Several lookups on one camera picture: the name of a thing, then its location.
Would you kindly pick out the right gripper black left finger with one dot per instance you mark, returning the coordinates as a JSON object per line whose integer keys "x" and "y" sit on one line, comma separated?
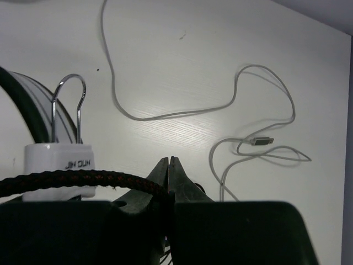
{"x": 137, "y": 217}

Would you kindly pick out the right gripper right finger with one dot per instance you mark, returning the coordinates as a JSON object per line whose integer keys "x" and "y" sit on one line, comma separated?
{"x": 187, "y": 229}

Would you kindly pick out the black and white headphones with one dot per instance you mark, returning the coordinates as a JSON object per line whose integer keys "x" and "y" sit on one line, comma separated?
{"x": 57, "y": 145}

